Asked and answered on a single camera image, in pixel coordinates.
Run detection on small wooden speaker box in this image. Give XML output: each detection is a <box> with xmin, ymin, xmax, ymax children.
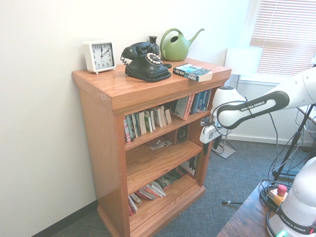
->
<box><xmin>176</xmin><ymin>124</ymin><xmax>190</xmax><ymax>146</ymax></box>

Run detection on loose paper photos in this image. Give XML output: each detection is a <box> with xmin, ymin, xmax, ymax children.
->
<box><xmin>149</xmin><ymin>139</ymin><xmax>173</xmax><ymax>150</ymax></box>

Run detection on green plastic watering can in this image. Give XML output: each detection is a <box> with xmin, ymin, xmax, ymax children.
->
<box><xmin>159</xmin><ymin>28</ymin><xmax>205</xmax><ymax>62</ymax></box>

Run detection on green paperback book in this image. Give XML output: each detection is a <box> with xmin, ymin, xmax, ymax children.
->
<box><xmin>144</xmin><ymin>110</ymin><xmax>154</xmax><ymax>133</ymax></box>

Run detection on window blinds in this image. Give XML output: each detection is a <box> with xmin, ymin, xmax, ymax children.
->
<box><xmin>249</xmin><ymin>0</ymin><xmax>316</xmax><ymax>77</ymax></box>

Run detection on dark flat-lying book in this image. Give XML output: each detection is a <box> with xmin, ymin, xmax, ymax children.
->
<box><xmin>154</xmin><ymin>167</ymin><xmax>188</xmax><ymax>190</ymax></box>

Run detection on blue book white lettering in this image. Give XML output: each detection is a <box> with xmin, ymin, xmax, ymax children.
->
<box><xmin>201</xmin><ymin>89</ymin><xmax>212</xmax><ymax>112</ymax></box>

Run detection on white leaning book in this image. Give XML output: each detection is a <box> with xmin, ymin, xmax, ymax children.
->
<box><xmin>146</xmin><ymin>181</ymin><xmax>167</xmax><ymax>198</ymax></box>

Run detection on red white spine book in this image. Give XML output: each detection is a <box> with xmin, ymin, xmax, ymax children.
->
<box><xmin>123</xmin><ymin>115</ymin><xmax>131</xmax><ymax>144</ymax></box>

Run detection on black tripod stand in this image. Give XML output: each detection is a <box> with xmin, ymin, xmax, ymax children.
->
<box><xmin>273</xmin><ymin>103</ymin><xmax>316</xmax><ymax>181</ymax></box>

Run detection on dark green spine book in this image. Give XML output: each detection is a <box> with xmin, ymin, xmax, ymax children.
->
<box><xmin>128</xmin><ymin>113</ymin><xmax>139</xmax><ymax>142</ymax></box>

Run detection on grey camera cable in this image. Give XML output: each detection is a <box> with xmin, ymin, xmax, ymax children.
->
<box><xmin>268</xmin><ymin>111</ymin><xmax>282</xmax><ymax>178</ymax></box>

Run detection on blue black paperback book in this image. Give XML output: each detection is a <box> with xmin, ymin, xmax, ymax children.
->
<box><xmin>172</xmin><ymin>63</ymin><xmax>213</xmax><ymax>82</ymax></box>

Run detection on black vintage rotary telephone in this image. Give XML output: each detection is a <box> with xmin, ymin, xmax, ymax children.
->
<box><xmin>120</xmin><ymin>41</ymin><xmax>172</xmax><ymax>83</ymax></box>

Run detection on white floor lamp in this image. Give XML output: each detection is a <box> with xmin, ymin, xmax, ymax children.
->
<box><xmin>211</xmin><ymin>46</ymin><xmax>262</xmax><ymax>159</ymax></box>

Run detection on wooden bookshelf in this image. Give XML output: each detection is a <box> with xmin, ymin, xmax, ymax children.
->
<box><xmin>72</xmin><ymin>58</ymin><xmax>232</xmax><ymax>237</ymax></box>

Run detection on black coiled cable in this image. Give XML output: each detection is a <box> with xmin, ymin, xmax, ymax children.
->
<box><xmin>259</xmin><ymin>179</ymin><xmax>295</xmax><ymax>218</ymax></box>

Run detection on white square alarm clock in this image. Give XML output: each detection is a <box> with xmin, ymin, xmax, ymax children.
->
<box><xmin>82</xmin><ymin>40</ymin><xmax>117</xmax><ymax>75</ymax></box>

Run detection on black ceramic vase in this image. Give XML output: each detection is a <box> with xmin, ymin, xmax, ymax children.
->
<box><xmin>148</xmin><ymin>36</ymin><xmax>160</xmax><ymax>54</ymax></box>

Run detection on white book black figure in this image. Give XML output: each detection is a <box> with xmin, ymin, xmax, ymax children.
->
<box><xmin>179</xmin><ymin>155</ymin><xmax>199</xmax><ymax>178</ymax></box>

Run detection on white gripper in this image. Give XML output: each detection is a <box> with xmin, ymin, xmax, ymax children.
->
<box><xmin>199</xmin><ymin>124</ymin><xmax>223</xmax><ymax>156</ymax></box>

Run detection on red emergency stop button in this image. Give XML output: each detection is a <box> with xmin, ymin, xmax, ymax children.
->
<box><xmin>268</xmin><ymin>184</ymin><xmax>288</xmax><ymax>206</ymax></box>

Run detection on orange paperback book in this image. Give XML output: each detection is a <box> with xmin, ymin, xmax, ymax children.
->
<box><xmin>174</xmin><ymin>95</ymin><xmax>194</xmax><ymax>121</ymax></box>

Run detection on red leaning book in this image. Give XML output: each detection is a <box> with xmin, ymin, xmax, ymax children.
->
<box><xmin>134</xmin><ymin>186</ymin><xmax>159</xmax><ymax>201</ymax></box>

